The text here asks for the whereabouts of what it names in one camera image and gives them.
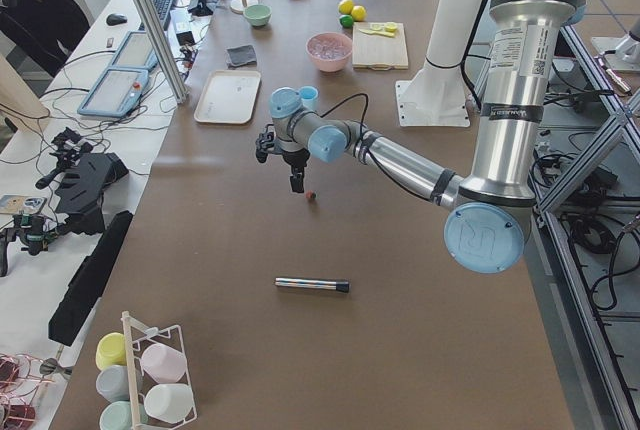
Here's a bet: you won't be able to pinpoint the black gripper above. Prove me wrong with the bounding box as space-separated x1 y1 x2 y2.
255 124 309 194

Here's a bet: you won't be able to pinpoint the clear ice cubes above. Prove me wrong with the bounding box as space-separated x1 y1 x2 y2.
307 35 351 60

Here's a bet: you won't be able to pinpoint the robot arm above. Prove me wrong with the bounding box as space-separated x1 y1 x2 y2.
256 0 586 273

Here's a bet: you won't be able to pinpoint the light blue cup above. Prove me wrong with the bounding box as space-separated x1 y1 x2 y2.
298 86 319 111

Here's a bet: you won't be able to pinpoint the pink cup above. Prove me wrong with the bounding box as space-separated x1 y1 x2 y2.
140 343 187 384

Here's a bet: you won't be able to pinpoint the yellow cup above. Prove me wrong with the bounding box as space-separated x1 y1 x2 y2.
95 332 126 370

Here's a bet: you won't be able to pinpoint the grey cup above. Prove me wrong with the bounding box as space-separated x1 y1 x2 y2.
95 365 130 403

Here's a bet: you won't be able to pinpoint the mint green cup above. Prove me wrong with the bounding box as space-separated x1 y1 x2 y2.
99 401 133 430

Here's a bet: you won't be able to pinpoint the cream rabbit serving tray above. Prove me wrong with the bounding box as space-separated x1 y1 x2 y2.
194 70 261 125

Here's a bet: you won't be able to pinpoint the steel muddler black tip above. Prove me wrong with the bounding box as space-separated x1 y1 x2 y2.
274 277 350 293

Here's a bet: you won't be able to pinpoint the pink bowl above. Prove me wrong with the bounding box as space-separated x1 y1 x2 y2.
306 32 353 73

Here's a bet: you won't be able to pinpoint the grey folded cloth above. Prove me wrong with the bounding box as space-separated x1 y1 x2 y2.
226 45 257 68

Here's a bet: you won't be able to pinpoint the wooden cutting board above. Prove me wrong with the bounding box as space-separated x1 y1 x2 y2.
352 22 409 70

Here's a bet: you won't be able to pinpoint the green lime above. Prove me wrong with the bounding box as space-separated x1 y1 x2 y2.
339 15 354 29

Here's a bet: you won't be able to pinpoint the green ceramic bowl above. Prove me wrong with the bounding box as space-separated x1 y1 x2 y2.
243 4 272 28

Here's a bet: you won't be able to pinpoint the yellow plastic knife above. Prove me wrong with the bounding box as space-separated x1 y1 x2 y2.
357 28 396 38

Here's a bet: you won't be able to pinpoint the yellow lemon lower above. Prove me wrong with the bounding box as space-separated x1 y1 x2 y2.
350 5 367 22

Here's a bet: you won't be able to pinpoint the yellow lemon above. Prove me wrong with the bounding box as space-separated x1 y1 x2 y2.
350 5 367 22
338 0 355 15

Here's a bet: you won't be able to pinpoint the lemon half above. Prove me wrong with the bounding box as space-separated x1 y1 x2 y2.
384 22 398 33

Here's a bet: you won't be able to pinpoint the yellow lemon upper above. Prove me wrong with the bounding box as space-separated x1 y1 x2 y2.
338 0 355 15

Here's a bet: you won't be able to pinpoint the blue teach pendant near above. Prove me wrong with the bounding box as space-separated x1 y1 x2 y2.
78 67 149 118

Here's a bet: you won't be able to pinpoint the blue teach pendant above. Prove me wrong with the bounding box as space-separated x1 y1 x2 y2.
78 67 149 118
111 31 158 70

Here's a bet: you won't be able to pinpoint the blue teach pendant far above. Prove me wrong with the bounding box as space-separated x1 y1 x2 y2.
111 31 158 70

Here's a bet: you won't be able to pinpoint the black keyboard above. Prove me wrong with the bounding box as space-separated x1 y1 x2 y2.
151 0 175 30

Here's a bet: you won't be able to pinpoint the black long bar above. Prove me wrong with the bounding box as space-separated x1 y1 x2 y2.
48 211 133 346

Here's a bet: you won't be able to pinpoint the black computer mouse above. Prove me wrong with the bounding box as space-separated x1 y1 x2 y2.
105 13 128 26

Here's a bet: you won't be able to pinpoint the aluminium frame post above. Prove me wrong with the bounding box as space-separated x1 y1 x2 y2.
133 0 188 104

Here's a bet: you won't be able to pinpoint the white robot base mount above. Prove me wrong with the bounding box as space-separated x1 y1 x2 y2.
396 0 483 127

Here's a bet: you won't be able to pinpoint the black bracket stand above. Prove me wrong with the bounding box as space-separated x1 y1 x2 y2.
55 153 129 235

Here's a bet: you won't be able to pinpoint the white wire cup rack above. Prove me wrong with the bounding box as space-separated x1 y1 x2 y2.
121 311 198 429

